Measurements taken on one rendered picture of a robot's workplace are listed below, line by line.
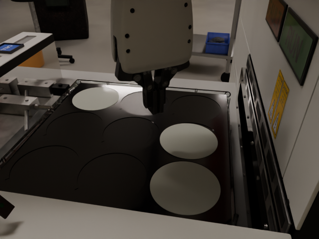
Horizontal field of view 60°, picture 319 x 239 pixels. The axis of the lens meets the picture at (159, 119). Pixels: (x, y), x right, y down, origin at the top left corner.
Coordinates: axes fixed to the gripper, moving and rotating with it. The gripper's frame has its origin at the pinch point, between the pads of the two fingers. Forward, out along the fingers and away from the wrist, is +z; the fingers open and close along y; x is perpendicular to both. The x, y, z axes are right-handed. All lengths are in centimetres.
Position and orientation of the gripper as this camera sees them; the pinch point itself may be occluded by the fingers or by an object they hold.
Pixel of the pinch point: (154, 97)
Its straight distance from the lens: 40.5
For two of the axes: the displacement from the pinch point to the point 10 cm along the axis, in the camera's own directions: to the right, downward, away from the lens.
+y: -9.1, 2.4, -3.4
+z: 0.0, 8.3, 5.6
